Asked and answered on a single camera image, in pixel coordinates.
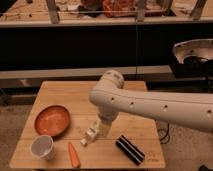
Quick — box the white paper cup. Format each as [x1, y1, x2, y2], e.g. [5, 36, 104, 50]
[30, 135, 55, 161]

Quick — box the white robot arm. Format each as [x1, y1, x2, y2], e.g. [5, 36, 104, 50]
[89, 70, 213, 134]

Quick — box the black cable on floor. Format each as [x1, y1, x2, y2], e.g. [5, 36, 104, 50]
[157, 122, 171, 145]

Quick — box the orange object on shelf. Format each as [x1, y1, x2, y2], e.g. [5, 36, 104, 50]
[102, 0, 136, 17]

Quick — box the black rectangular box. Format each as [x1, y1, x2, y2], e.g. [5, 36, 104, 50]
[115, 135, 145, 165]

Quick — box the orange bowl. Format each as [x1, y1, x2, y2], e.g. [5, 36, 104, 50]
[34, 105, 70, 137]

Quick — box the white and black machine housing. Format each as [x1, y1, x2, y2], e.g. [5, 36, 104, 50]
[170, 38, 213, 78]

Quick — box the wooden table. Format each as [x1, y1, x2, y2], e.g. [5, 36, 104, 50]
[10, 81, 165, 169]

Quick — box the white plastic bottle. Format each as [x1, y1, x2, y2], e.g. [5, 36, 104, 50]
[80, 121, 100, 147]

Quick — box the grey metal rail bench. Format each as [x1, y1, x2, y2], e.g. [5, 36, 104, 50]
[0, 65, 174, 88]

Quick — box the orange carrot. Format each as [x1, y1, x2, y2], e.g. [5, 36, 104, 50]
[68, 142, 80, 168]

